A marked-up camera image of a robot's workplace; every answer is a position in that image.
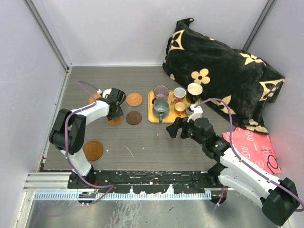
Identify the orange wooden coaster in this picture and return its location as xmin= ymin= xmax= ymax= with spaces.
xmin=106 ymin=116 xmax=122 ymax=126

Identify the light woven coaster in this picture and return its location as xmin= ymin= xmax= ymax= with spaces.
xmin=126 ymin=93 xmax=143 ymax=107

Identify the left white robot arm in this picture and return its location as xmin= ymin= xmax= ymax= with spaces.
xmin=49 ymin=88 xmax=126 ymax=188

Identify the pink mug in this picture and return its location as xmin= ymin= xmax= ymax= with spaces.
xmin=171 ymin=87 xmax=187 ymax=104

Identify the black cup cream inside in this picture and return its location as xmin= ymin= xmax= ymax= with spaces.
xmin=186 ymin=83 xmax=203 ymax=104

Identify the small orange cup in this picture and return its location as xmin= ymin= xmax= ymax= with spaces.
xmin=174 ymin=102 xmax=186 ymax=117

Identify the orange cork coaster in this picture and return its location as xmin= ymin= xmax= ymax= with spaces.
xmin=88 ymin=93 xmax=102 ymax=105

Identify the grooved wooden coaster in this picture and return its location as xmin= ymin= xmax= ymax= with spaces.
xmin=83 ymin=141 xmax=103 ymax=162

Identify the red patterned bag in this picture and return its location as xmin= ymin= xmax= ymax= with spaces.
xmin=232 ymin=128 xmax=281 ymax=175

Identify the yellow tray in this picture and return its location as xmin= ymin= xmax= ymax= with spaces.
xmin=147 ymin=90 xmax=202 ymax=124

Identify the grey mug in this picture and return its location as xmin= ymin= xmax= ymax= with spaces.
xmin=152 ymin=99 xmax=170 ymax=123

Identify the black floral pillow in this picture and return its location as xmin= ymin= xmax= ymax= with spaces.
xmin=162 ymin=18 xmax=285 ymax=135

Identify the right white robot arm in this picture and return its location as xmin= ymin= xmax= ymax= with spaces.
xmin=166 ymin=107 xmax=301 ymax=226

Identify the white cable duct rail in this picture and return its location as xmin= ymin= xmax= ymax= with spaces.
xmin=33 ymin=190 xmax=212 ymax=200

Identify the purple transparent cup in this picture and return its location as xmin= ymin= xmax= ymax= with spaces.
xmin=153 ymin=85 xmax=170 ymax=101

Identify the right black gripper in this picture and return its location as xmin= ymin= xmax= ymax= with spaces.
xmin=166 ymin=114 xmax=205 ymax=146

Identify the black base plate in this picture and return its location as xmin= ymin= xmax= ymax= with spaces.
xmin=67 ymin=169 xmax=228 ymax=194

